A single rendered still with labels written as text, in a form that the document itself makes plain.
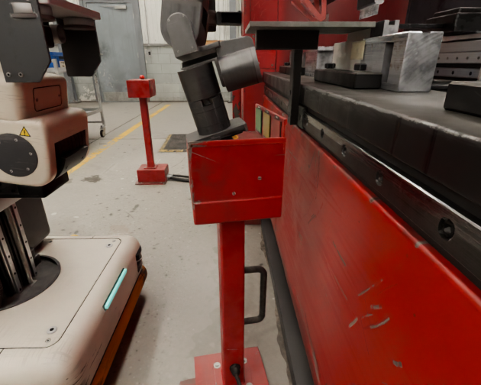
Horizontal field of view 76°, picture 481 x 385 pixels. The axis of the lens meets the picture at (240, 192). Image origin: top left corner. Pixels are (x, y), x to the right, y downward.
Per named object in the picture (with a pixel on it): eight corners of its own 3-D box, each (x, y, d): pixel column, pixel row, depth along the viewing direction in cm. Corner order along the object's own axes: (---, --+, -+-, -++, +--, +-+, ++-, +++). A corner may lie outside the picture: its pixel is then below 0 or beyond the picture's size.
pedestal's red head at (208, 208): (189, 184, 72) (183, 105, 65) (256, 179, 74) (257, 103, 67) (194, 226, 54) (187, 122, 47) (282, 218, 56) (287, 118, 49)
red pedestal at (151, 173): (140, 176, 268) (127, 74, 236) (169, 176, 269) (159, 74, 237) (134, 185, 250) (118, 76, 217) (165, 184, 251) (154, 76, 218)
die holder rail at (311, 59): (288, 72, 150) (289, 50, 147) (301, 72, 151) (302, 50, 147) (315, 77, 104) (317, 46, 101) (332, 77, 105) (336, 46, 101)
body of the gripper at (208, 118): (250, 134, 51) (237, 88, 48) (191, 153, 50) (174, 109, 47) (241, 126, 57) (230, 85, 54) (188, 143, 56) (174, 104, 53)
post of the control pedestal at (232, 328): (221, 370, 87) (215, 195, 66) (240, 366, 88) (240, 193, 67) (224, 388, 82) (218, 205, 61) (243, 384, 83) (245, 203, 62)
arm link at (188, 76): (178, 63, 51) (171, 66, 46) (218, 50, 50) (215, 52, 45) (192, 104, 54) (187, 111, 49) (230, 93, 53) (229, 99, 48)
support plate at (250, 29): (245, 33, 80) (245, 29, 79) (345, 33, 81) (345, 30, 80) (249, 26, 63) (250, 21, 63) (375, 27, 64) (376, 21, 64)
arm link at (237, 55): (178, 30, 51) (163, 17, 43) (244, 8, 50) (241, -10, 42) (199, 101, 55) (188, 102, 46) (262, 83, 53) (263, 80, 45)
